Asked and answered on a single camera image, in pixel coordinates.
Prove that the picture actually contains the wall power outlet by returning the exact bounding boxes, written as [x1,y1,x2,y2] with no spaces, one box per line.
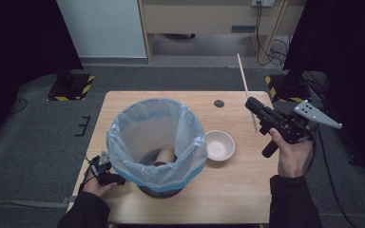
[250,0,276,9]

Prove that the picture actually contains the white cabinet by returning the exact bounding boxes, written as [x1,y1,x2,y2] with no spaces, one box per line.
[55,0,148,60]

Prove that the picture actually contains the person's left hand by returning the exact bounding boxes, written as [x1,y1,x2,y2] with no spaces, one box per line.
[81,170,119,200]

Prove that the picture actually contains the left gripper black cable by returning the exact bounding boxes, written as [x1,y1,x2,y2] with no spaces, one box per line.
[77,155,101,194]

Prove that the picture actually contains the black striped stand base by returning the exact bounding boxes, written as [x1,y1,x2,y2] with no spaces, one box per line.
[263,73,312,104]
[46,72,96,103]

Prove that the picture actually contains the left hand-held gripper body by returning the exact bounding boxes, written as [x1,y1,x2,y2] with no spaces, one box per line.
[89,150,127,187]

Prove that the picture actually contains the white paper bowl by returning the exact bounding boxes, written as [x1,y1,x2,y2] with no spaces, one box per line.
[204,129,237,162]

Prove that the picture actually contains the person's right hand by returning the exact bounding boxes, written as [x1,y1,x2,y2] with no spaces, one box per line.
[268,127,316,179]

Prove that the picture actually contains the black trash bin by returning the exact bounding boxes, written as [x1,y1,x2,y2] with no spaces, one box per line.
[137,184,184,200]
[106,97,209,193]

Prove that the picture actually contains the wooden desk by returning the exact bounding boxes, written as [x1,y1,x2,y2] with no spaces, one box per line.
[138,0,308,66]

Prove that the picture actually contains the black floor cable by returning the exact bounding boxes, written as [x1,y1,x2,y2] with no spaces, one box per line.
[9,97,29,116]

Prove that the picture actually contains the beige paper cup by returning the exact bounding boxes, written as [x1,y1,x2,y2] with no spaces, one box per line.
[154,147,179,167]

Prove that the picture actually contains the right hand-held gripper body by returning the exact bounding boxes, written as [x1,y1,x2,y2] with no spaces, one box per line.
[258,100,343,159]

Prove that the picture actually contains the black cables under desk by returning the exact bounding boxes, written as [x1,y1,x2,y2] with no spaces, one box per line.
[255,1,291,71]

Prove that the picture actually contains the black curtain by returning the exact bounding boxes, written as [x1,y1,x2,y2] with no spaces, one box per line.
[283,0,365,188]
[0,0,84,150]

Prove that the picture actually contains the wooden chopstick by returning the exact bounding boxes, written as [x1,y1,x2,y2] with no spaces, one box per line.
[236,52,259,133]

